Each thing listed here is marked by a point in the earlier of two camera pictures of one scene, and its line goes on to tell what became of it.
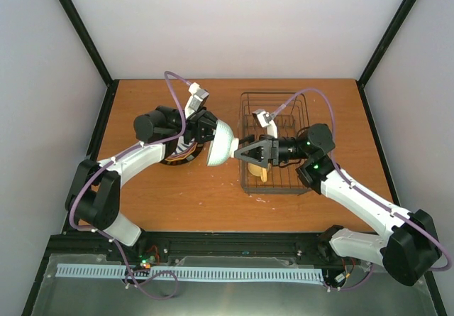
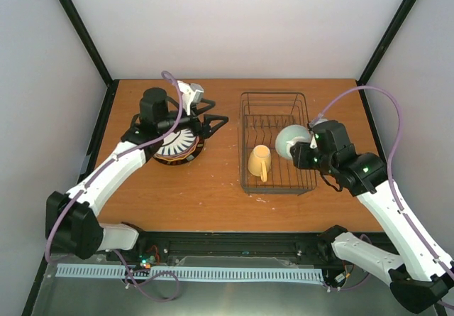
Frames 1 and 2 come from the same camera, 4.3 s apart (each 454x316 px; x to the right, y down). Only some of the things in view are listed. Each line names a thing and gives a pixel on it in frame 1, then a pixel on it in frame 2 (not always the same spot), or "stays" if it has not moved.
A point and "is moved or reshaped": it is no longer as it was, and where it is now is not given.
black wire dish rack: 289,113 stays
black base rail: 279,248 stays
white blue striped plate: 181,145 stays
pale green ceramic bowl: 224,146 is moved or reshaped
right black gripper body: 274,155 to 304,162
